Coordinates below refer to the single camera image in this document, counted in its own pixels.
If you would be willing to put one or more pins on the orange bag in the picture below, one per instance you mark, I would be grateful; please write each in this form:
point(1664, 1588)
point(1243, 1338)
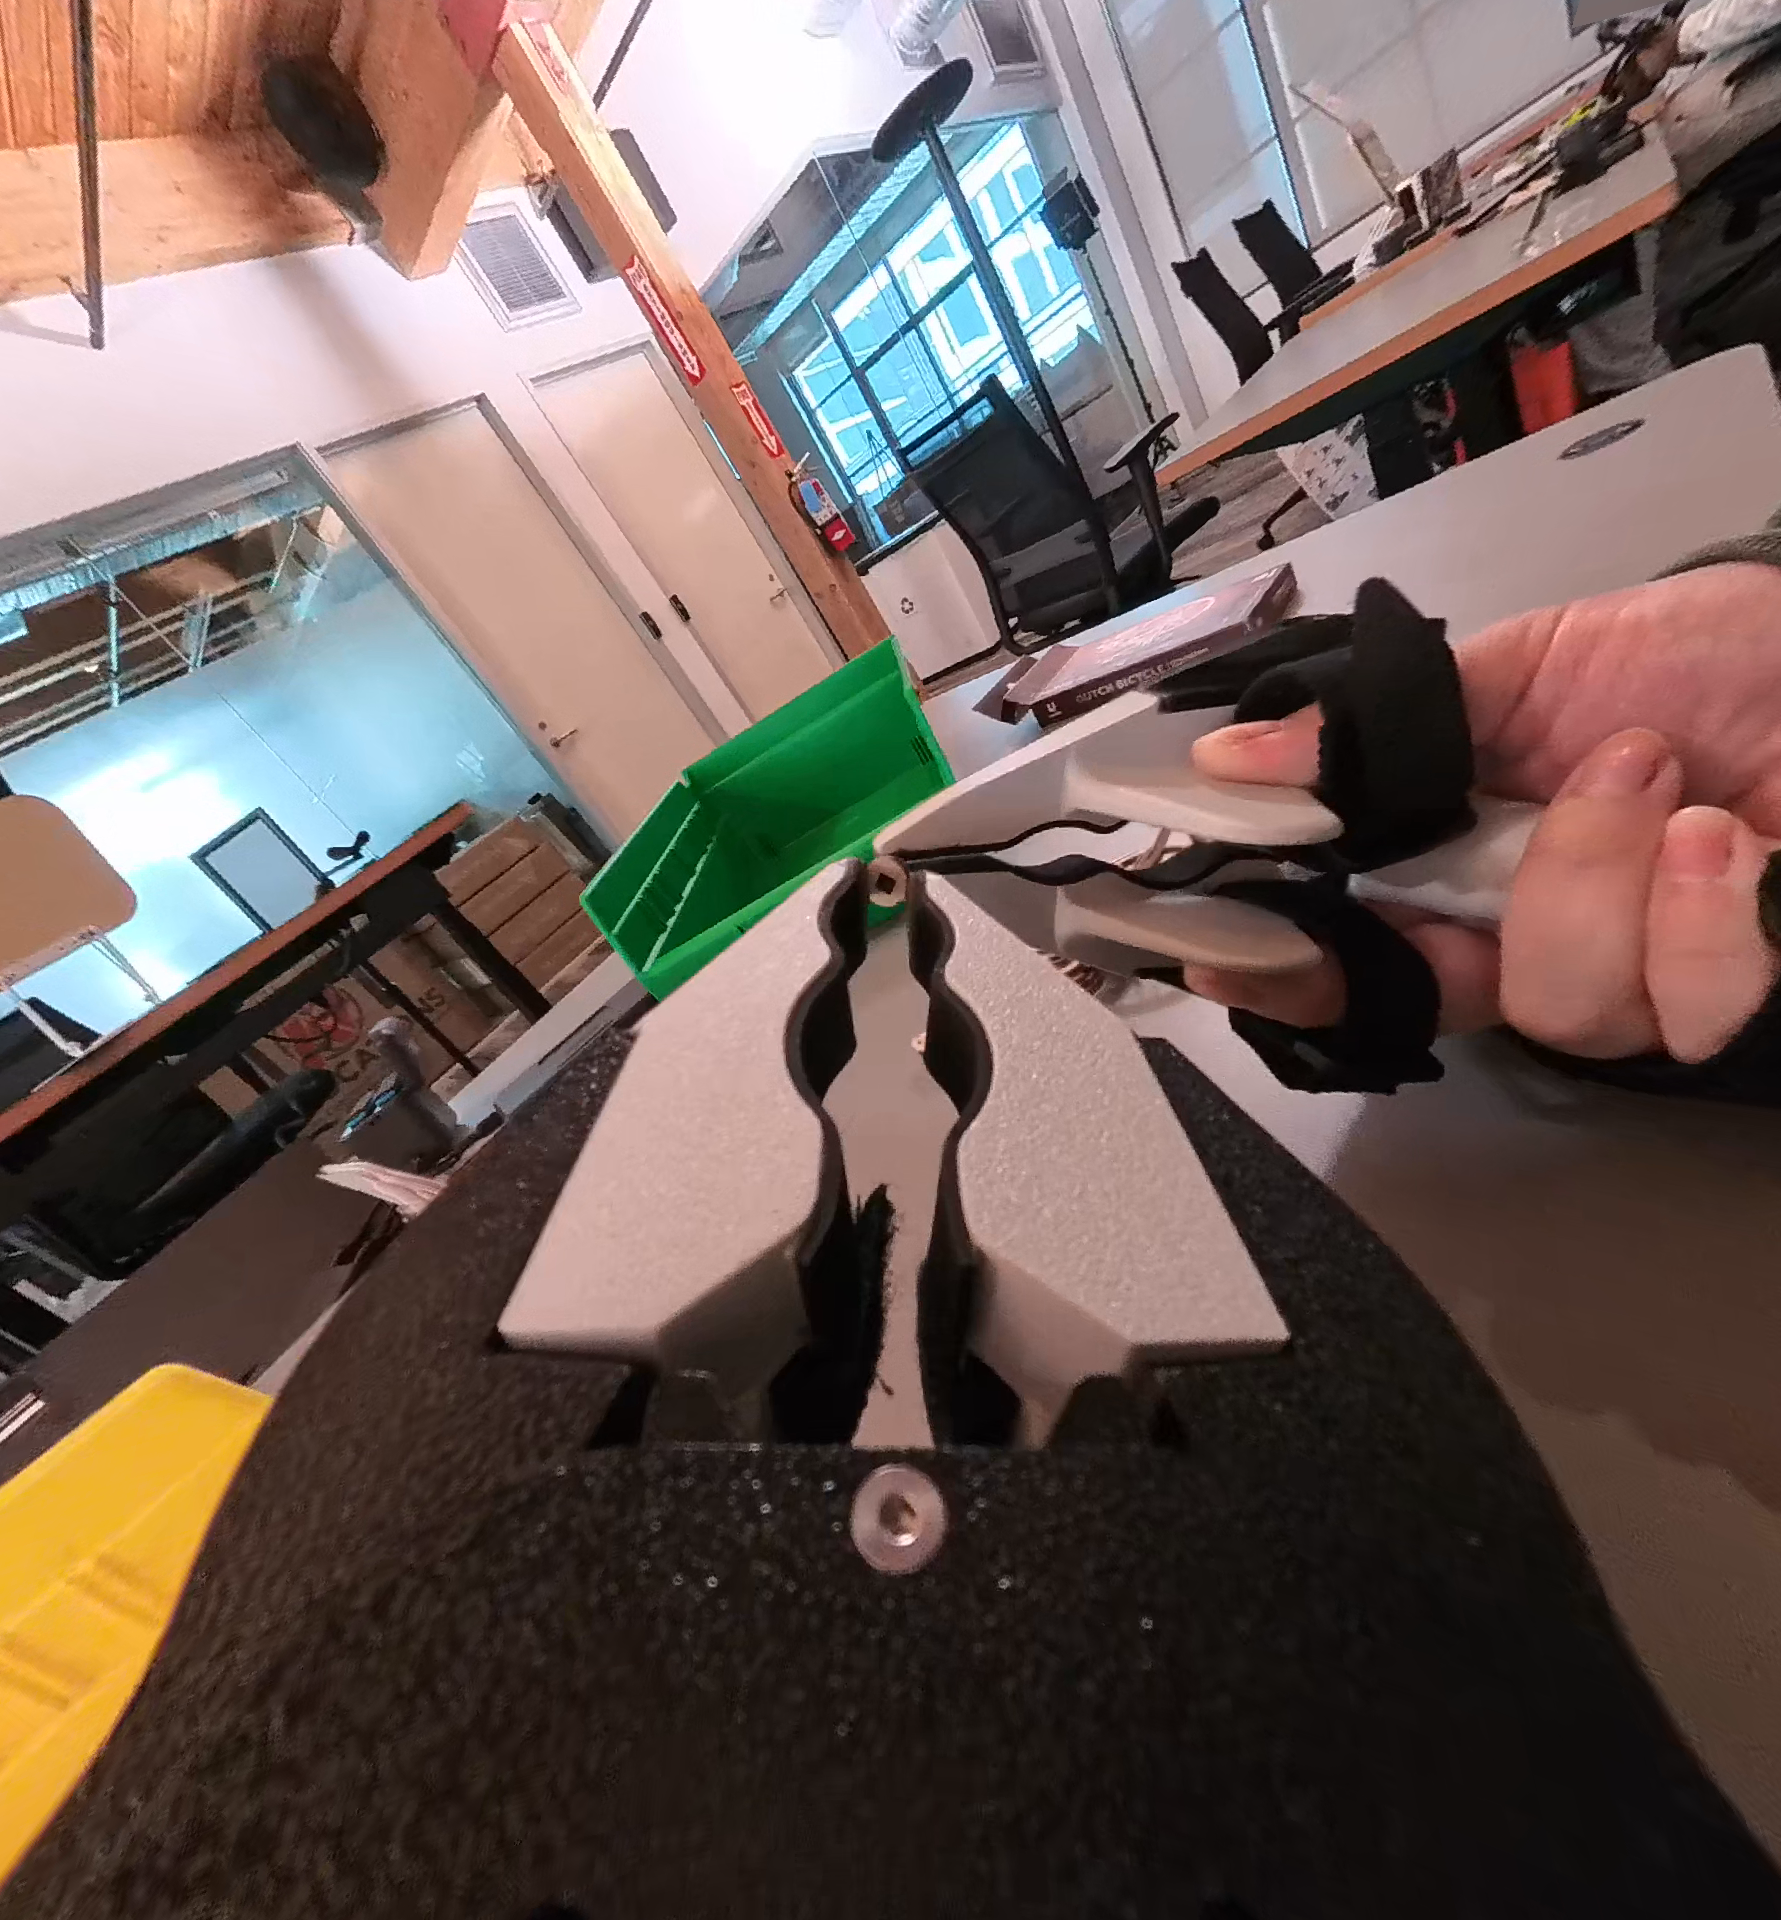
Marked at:
point(1542, 382)

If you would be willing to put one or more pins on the yellow plastic bin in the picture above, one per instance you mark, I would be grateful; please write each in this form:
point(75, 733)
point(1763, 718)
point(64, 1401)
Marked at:
point(49, 1650)

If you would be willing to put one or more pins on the wood-edged table black frame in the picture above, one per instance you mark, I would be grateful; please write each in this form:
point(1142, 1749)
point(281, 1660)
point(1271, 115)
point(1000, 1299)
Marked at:
point(306, 937)

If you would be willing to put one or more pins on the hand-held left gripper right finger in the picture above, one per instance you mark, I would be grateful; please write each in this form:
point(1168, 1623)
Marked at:
point(1115, 1199)

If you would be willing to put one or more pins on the beige rounded panel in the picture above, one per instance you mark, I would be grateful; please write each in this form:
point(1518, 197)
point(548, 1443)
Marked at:
point(12, 900)

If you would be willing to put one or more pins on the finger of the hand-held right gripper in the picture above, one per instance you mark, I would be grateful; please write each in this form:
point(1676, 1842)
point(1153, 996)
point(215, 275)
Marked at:
point(1071, 764)
point(1175, 930)

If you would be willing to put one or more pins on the cardboard box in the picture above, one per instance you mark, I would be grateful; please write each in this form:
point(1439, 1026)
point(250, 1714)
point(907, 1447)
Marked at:
point(515, 900)

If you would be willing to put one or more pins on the small wooden puzzle piece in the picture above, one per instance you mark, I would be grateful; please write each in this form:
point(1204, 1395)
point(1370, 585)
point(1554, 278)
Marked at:
point(889, 884)

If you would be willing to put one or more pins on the green plastic bin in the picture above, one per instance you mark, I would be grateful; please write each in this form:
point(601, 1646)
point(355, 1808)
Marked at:
point(771, 839)

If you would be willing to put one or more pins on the black floor lamp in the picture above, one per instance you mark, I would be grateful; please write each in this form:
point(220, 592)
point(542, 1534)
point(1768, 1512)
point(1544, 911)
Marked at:
point(920, 105)

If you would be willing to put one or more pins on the black office chair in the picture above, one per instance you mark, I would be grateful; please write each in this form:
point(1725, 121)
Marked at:
point(1010, 511)

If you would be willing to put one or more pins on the long wood-edged table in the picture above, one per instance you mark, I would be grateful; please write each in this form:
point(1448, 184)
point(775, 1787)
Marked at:
point(1431, 301)

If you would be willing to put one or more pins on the wall vent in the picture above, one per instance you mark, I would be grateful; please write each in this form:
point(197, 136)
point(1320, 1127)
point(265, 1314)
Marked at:
point(519, 267)

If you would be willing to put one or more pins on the person's right hand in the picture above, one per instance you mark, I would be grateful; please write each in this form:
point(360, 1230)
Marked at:
point(1625, 811)

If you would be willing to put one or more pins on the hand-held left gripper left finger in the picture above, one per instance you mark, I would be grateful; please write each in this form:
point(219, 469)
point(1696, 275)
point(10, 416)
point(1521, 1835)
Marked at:
point(665, 1185)

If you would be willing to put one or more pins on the red fire extinguisher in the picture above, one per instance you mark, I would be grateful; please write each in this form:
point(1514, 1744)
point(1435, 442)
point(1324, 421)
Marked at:
point(832, 519)

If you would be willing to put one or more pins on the large paned window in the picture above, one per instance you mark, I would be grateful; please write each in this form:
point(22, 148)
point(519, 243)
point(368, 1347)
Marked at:
point(952, 301)

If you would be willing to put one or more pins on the white door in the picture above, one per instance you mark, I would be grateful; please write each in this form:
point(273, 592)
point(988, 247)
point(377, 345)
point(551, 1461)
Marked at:
point(530, 599)
point(682, 511)

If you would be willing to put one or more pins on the dark puzzle box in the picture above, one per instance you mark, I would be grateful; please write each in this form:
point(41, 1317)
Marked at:
point(1175, 644)

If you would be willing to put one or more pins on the wooden post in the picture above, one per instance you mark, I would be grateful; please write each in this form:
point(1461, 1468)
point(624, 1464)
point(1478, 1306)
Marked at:
point(682, 329)

